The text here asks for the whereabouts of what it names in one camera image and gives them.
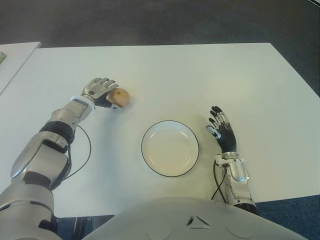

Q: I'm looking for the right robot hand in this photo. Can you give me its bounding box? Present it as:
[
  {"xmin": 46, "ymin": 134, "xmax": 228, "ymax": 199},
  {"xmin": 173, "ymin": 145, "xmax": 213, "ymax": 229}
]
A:
[{"xmin": 205, "ymin": 105, "xmax": 238, "ymax": 153}]

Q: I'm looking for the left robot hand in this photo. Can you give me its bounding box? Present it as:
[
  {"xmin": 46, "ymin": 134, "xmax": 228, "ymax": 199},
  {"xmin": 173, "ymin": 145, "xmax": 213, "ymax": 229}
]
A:
[{"xmin": 81, "ymin": 77, "xmax": 125, "ymax": 112}]

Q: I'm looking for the apple with blue sticker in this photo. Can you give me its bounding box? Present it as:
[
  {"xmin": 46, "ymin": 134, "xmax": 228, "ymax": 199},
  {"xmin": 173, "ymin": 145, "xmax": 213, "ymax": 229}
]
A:
[{"xmin": 107, "ymin": 88, "xmax": 131, "ymax": 109}]

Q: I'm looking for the white plate with black rim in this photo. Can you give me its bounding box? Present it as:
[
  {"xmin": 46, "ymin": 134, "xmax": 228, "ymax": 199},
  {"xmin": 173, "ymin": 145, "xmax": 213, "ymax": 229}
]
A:
[{"xmin": 140, "ymin": 120, "xmax": 200, "ymax": 178}]

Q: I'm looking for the white side table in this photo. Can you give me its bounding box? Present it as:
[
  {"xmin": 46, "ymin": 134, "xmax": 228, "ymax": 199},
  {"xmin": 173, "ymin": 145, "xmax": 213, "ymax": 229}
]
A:
[{"xmin": 0, "ymin": 41, "xmax": 41, "ymax": 97}]

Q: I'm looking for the grey robot torso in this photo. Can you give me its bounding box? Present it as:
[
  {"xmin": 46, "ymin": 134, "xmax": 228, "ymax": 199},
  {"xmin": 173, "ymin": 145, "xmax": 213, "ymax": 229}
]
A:
[{"xmin": 82, "ymin": 196, "xmax": 305, "ymax": 240}]

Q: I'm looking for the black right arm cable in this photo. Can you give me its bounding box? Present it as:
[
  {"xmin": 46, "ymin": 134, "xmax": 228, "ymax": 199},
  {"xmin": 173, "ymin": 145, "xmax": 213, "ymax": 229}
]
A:
[{"xmin": 211, "ymin": 161, "xmax": 227, "ymax": 201}]

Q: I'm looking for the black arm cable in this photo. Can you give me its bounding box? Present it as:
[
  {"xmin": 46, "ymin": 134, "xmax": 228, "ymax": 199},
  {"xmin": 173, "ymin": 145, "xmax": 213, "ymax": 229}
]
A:
[
  {"xmin": 211, "ymin": 161, "xmax": 227, "ymax": 201},
  {"xmin": 65, "ymin": 124, "xmax": 92, "ymax": 180}
]

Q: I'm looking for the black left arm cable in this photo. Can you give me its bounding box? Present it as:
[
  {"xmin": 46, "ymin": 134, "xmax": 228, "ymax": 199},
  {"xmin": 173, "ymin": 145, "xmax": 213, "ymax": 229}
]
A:
[{"xmin": 65, "ymin": 124, "xmax": 92, "ymax": 180}]

